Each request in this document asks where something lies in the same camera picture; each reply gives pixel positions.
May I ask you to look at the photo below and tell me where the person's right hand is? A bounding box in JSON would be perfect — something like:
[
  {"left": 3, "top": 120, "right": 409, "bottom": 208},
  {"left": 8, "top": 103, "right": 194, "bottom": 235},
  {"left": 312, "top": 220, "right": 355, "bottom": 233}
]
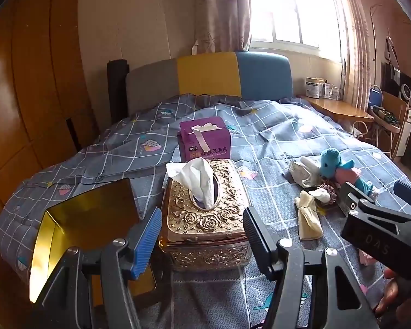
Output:
[{"left": 375, "top": 268, "right": 403, "bottom": 319}]

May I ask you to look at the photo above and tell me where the black rolled mat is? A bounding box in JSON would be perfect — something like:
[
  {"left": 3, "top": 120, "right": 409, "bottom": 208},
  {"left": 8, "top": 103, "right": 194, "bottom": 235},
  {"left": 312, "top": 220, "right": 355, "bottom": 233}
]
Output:
[{"left": 107, "top": 59, "right": 129, "bottom": 124}]

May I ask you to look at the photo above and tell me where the striped pink curtain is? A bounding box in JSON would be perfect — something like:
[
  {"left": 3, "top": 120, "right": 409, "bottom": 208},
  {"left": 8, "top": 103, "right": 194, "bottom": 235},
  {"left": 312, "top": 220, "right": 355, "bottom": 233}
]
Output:
[{"left": 329, "top": 0, "right": 384, "bottom": 110}]

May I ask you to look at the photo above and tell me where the brown satin scrunchie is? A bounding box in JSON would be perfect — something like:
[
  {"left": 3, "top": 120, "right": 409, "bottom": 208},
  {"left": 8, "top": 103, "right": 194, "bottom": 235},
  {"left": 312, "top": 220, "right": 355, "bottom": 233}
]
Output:
[{"left": 315, "top": 182, "right": 343, "bottom": 209}]

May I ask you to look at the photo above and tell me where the pink cloth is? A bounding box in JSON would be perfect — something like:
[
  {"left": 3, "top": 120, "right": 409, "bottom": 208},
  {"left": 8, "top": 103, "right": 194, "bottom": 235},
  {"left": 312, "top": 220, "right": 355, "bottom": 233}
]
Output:
[{"left": 358, "top": 250, "right": 375, "bottom": 266}]

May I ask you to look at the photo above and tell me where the pink towel roll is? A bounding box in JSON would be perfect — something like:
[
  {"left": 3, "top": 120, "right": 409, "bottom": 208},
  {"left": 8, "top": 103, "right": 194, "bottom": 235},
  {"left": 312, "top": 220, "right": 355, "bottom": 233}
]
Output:
[{"left": 335, "top": 169, "right": 375, "bottom": 196}]

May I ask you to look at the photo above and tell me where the grey yellow blue headboard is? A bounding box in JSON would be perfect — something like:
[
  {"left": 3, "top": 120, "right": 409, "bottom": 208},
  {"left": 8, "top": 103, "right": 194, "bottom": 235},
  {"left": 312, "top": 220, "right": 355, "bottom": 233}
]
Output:
[{"left": 125, "top": 51, "right": 294, "bottom": 115}]

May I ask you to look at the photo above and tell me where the wooden desk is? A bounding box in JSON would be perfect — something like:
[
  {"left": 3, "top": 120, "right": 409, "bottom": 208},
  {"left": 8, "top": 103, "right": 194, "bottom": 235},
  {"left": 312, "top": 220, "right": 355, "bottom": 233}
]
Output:
[{"left": 296, "top": 95, "right": 375, "bottom": 124}]

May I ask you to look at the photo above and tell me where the white can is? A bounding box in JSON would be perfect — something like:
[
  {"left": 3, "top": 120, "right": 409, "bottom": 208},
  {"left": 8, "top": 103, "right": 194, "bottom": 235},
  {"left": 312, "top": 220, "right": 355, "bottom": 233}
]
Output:
[{"left": 305, "top": 77, "right": 322, "bottom": 99}]

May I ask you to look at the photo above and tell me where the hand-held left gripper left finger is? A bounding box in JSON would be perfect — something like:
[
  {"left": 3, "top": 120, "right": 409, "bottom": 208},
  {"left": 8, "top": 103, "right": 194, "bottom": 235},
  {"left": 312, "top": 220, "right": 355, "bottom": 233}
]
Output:
[{"left": 31, "top": 207, "right": 163, "bottom": 329}]

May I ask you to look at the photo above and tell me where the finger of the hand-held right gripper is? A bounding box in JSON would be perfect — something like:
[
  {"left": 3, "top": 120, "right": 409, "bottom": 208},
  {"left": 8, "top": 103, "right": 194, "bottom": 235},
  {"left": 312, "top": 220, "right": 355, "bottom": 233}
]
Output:
[
  {"left": 394, "top": 180, "right": 411, "bottom": 213},
  {"left": 338, "top": 181, "right": 411, "bottom": 226}
]

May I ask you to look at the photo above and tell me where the gold metal tin box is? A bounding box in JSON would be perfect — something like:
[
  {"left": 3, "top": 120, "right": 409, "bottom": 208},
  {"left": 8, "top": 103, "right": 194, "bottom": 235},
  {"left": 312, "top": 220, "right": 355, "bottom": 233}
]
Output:
[{"left": 29, "top": 177, "right": 158, "bottom": 307}]

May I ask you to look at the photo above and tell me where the grey plaid blanket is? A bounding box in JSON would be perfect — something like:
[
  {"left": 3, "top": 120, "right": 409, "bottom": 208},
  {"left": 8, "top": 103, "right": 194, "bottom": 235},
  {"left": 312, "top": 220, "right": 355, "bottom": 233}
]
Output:
[{"left": 0, "top": 92, "right": 411, "bottom": 329}]

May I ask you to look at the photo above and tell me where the white cabinet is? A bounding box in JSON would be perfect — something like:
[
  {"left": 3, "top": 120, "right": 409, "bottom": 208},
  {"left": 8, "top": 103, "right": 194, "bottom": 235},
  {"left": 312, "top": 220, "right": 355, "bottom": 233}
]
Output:
[{"left": 395, "top": 104, "right": 411, "bottom": 160}]

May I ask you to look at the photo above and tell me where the patterned beige curtain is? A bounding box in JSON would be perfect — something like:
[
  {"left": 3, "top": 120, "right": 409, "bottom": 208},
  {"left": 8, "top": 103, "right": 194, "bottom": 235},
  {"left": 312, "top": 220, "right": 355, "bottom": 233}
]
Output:
[{"left": 195, "top": 0, "right": 252, "bottom": 53}]

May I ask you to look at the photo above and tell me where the white facial tissue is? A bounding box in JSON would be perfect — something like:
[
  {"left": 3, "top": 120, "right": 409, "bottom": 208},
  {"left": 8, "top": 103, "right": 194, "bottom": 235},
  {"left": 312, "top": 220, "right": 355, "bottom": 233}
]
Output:
[{"left": 166, "top": 158, "right": 216, "bottom": 210}]

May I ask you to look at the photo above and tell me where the purple cardboard box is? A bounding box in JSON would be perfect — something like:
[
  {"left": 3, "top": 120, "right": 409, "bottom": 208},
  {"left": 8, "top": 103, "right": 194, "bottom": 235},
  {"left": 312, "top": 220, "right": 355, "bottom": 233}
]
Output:
[{"left": 177, "top": 117, "right": 232, "bottom": 162}]

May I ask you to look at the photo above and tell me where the ornate gold tissue box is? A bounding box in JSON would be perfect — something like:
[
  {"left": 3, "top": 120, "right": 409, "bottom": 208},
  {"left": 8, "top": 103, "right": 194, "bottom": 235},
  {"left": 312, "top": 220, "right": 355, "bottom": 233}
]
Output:
[{"left": 158, "top": 159, "right": 250, "bottom": 272}]

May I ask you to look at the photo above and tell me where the cream cloth bundle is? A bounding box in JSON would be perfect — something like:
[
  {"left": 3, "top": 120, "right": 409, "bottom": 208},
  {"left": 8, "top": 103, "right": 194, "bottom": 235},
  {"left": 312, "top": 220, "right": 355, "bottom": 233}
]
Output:
[{"left": 295, "top": 188, "right": 331, "bottom": 240}]

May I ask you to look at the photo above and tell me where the wooden wardrobe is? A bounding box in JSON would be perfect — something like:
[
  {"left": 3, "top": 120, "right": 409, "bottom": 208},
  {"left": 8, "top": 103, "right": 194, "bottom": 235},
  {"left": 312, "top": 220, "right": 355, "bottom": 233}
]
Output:
[{"left": 0, "top": 0, "right": 100, "bottom": 316}]

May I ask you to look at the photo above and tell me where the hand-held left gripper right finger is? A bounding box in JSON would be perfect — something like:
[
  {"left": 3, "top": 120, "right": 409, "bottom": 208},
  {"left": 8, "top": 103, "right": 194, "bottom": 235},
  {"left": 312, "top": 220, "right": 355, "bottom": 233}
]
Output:
[{"left": 242, "top": 206, "right": 381, "bottom": 329}]

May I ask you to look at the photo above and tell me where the chair with blue bag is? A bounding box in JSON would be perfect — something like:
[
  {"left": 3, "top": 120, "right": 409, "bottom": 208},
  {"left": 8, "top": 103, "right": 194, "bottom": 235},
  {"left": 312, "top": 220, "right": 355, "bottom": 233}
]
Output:
[{"left": 370, "top": 104, "right": 408, "bottom": 160}]

